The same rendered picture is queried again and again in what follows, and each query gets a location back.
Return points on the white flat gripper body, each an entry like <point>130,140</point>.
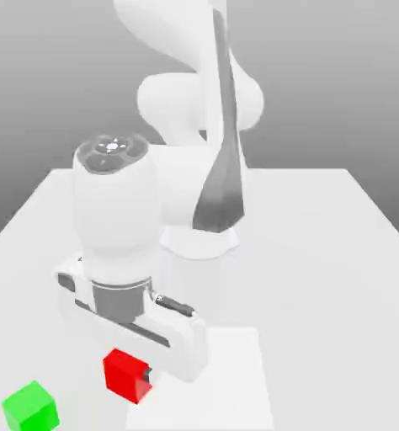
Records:
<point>182,350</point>

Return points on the small red cube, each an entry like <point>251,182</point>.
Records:
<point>122,373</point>

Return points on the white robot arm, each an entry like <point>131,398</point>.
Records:
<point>115,215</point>

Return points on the small green cube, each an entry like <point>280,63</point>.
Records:
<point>29,409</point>

